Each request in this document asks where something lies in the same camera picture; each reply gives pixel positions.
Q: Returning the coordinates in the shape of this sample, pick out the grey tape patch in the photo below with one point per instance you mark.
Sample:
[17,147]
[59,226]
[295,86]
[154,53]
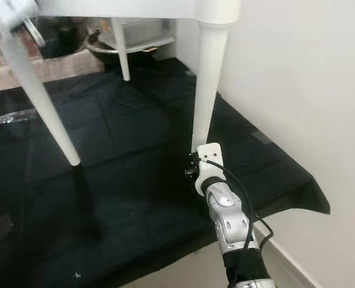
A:
[261,137]

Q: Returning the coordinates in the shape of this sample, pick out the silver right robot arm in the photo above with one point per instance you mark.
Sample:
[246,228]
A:
[231,225]

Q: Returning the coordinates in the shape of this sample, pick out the white low storage box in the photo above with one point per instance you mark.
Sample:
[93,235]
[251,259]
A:
[15,66]

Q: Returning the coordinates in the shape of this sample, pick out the black table cloth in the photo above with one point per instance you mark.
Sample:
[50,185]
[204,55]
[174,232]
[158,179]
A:
[141,180]

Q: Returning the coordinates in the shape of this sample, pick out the black glossy bag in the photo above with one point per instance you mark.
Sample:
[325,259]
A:
[66,36]

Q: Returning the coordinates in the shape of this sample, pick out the clear plastic storage bin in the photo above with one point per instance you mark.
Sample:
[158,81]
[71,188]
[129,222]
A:
[147,33]

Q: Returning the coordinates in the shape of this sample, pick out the black round wok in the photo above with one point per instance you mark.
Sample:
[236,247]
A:
[105,51]

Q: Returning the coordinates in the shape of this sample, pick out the clear tape strip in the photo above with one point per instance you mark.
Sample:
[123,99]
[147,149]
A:
[9,118]

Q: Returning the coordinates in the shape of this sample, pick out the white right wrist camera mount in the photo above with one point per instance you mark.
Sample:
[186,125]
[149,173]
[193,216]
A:
[208,159]

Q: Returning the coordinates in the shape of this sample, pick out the white plastic children table top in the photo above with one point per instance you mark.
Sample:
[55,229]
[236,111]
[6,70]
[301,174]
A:
[129,9]

